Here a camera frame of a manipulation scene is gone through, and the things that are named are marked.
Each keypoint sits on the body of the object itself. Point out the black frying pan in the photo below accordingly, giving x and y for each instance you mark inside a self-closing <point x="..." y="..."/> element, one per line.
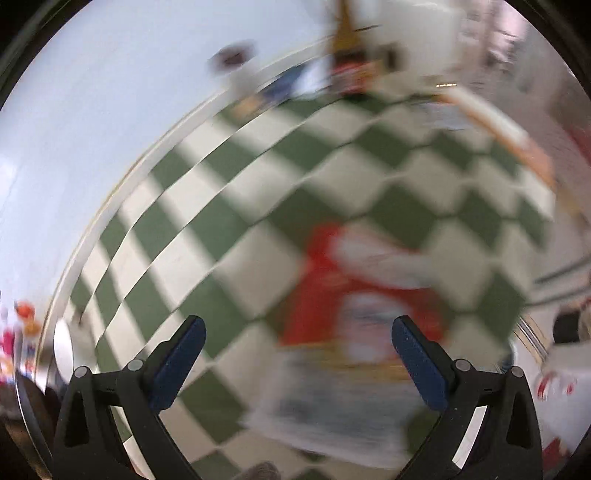
<point x="41" y="410"/>

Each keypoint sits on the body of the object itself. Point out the brown lid spice jar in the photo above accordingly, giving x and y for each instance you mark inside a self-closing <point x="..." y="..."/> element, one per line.
<point x="231" y="56"/>

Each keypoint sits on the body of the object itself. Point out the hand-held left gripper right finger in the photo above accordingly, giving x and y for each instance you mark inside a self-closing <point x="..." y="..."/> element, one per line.
<point x="418" y="364"/>

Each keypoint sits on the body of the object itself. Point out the colourful wall stickers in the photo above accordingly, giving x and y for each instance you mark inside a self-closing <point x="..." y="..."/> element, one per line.
<point x="21" y="332"/>

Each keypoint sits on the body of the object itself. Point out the red and white food bag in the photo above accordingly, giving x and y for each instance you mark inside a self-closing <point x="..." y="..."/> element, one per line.
<point x="318" y="295"/>

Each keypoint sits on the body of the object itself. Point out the white ceramic bowl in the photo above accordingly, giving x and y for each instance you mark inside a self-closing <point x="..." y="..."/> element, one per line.
<point x="69" y="350"/>

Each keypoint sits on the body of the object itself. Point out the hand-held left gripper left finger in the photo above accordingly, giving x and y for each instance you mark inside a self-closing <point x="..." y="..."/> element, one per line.
<point x="178" y="364"/>

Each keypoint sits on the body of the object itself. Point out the dark sauce bottle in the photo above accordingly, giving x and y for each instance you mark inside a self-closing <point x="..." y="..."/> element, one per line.
<point x="346" y="37"/>

